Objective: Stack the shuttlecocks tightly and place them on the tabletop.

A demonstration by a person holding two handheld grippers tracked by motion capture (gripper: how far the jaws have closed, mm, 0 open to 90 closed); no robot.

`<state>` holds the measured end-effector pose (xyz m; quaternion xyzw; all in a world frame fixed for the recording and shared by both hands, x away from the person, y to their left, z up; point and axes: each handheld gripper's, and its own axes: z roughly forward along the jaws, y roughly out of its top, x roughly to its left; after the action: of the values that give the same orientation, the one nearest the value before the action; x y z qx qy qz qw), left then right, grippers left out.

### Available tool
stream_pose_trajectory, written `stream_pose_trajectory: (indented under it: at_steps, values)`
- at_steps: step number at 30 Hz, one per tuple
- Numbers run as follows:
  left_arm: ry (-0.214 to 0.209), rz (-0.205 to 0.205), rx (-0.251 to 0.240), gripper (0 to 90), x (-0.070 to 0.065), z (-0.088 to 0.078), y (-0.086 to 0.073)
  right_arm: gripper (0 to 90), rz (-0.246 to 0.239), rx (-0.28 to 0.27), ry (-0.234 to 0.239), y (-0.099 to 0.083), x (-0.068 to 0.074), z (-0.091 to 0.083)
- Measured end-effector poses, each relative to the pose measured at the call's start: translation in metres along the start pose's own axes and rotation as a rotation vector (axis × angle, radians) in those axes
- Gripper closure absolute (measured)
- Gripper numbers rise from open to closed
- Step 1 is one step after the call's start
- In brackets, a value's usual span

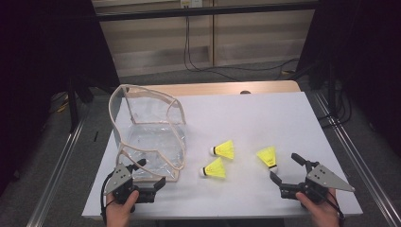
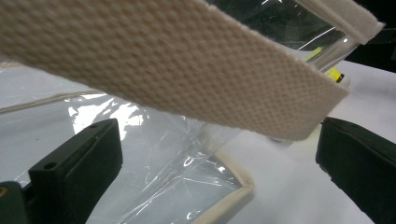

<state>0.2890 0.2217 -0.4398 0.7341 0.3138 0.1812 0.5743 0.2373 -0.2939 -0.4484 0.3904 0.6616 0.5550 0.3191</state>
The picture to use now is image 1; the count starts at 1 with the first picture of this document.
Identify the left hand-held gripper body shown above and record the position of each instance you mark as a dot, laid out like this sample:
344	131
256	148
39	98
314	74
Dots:
121	178

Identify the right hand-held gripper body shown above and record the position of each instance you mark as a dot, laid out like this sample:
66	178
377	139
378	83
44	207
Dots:
324	178

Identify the clear plastic bag beige trim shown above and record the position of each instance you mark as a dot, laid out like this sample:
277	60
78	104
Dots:
148	145

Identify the yellow shuttlecock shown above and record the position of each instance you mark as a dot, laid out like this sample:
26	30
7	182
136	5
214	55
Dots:
225	149
216	169
268	156

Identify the person's left hand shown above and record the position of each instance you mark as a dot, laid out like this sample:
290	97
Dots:
118	214

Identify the person's right hand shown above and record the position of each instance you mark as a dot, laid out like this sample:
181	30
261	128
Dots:
321	214

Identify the small black floor object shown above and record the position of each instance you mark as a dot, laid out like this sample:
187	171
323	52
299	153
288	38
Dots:
95	136

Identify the white board table cover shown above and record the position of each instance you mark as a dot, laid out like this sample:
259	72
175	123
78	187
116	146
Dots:
252	126

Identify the black metal stand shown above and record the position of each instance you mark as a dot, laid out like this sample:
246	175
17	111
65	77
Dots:
331	94
73	110

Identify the dark round table grommet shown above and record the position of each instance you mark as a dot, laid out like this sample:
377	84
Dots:
245	92

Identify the dark curtain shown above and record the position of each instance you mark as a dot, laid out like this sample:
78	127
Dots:
31	63
372	47

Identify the black horizontal metal bar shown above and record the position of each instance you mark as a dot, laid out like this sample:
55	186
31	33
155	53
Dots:
205	11

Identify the silver metal floor rail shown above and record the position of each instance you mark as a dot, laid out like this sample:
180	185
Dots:
356	157
56	176

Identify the white wall power outlet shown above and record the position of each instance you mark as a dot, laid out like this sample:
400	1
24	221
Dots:
191	3

